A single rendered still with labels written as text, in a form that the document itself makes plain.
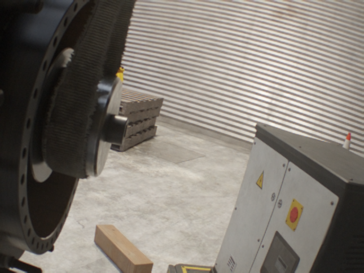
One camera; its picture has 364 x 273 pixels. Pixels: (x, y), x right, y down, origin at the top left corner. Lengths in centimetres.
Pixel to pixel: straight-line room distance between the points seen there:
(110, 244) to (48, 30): 160
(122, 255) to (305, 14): 472
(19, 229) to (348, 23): 559
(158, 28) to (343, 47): 302
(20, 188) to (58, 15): 18
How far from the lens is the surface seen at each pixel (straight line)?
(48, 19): 42
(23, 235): 46
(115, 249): 190
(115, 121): 55
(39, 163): 56
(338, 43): 573
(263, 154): 110
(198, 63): 618
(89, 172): 54
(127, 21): 62
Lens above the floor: 96
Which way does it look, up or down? 11 degrees down
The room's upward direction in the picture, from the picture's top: 13 degrees clockwise
